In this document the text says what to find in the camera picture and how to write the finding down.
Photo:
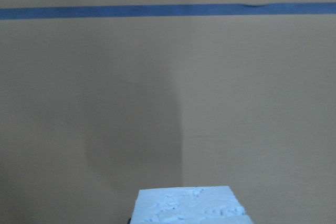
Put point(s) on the light blue foam block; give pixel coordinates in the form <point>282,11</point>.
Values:
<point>214,204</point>

